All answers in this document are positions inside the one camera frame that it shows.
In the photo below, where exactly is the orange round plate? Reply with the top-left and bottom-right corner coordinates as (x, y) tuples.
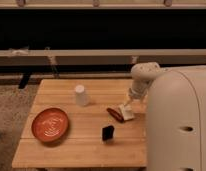
(31, 108), (69, 143)

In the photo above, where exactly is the black eraser block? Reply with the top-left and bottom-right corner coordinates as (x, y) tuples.
(102, 125), (114, 142)

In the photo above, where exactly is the white sponge block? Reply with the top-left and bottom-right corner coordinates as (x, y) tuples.
(119, 104), (134, 121)

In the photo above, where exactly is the dark red oblong object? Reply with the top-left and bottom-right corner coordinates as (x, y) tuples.
(106, 108), (124, 123)

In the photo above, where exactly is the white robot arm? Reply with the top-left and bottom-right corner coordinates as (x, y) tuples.
(128, 62), (206, 171)

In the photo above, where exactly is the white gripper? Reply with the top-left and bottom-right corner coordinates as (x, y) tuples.
(124, 88), (143, 106)

